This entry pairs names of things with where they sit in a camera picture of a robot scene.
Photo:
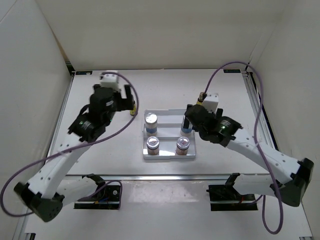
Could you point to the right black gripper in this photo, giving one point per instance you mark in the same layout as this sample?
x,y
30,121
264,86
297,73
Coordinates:
x,y
218,114

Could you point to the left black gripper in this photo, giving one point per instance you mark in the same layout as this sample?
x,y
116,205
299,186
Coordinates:
x,y
125,104

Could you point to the blue-label silver-cap jar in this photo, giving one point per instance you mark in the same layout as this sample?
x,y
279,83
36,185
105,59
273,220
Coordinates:
x,y
186,128
151,123

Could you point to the yellow sauce bottle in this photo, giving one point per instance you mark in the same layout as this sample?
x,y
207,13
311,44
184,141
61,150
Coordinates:
x,y
201,98
133,110

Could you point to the brown spice jar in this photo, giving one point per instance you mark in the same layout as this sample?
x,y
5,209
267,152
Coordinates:
x,y
153,145
182,145

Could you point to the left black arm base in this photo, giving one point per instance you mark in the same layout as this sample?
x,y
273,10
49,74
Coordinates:
x,y
108,197

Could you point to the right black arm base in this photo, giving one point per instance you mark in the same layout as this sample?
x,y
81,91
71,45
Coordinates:
x,y
224,198

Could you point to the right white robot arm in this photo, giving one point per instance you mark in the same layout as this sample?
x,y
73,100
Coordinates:
x,y
288,177

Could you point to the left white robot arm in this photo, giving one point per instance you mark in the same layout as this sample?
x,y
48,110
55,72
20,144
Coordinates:
x,y
44,194

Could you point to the white tiered organizer tray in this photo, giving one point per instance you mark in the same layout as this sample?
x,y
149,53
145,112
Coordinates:
x,y
168,132

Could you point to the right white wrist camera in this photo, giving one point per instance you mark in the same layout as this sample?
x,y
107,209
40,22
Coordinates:
x,y
211,101

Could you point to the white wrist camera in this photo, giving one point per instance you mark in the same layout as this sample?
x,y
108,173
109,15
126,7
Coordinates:
x,y
211,101
109,80

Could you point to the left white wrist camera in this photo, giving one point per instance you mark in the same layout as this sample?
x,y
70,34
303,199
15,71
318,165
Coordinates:
x,y
109,80

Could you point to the aluminium table rail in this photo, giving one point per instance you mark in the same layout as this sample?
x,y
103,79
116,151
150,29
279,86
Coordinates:
x,y
150,177

